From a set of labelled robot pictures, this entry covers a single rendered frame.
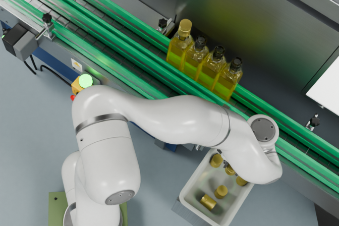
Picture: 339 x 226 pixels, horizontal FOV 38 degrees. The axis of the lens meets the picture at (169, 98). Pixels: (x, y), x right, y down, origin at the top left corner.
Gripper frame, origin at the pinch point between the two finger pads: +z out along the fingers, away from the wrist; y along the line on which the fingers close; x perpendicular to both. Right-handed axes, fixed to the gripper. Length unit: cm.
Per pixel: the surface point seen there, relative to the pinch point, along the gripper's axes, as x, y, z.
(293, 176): -11.1, -18.0, 9.3
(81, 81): 1, 55, 8
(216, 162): -2.0, 4.8, 11.5
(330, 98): -29.7, -13.2, -11.5
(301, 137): -20.8, -13.3, 2.0
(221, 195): 6.2, -2.0, 12.0
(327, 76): -29.8, -8.3, -20.2
